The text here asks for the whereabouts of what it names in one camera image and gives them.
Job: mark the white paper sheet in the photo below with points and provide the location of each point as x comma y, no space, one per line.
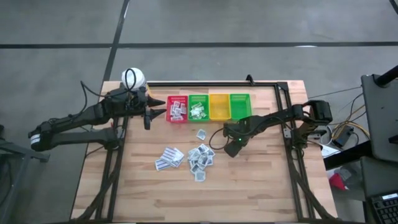
329,151

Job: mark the red plastic basket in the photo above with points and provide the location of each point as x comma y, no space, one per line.
168,109

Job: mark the black pole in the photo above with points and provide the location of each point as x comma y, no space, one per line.
387,77

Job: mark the pile of red-striped packets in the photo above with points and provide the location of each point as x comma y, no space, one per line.
168,154

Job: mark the silver metal bracket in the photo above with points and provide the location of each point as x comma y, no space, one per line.
287,133

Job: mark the black equipment stand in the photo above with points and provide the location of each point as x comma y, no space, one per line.
18,152

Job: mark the red bag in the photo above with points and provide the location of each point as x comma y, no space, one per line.
337,182

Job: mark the black power box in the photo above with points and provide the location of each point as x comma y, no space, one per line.
342,138

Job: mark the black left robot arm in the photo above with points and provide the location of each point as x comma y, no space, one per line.
77,116

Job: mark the black clamp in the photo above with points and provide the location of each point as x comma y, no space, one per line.
249,80

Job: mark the black keyboard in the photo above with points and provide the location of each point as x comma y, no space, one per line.
387,211

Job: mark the Lysol wipes canister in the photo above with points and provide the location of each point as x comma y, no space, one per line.
141,79

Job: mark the black beam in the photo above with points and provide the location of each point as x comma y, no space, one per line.
345,158

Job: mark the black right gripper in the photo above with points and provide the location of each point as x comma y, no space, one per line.
237,144

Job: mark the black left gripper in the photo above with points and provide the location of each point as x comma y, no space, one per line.
141,104

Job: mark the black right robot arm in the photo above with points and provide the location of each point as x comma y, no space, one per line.
280,115

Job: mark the green plastic basket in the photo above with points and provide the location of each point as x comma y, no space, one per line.
199,98
240,107

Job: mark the yellow plastic basket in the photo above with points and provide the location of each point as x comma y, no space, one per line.
219,107

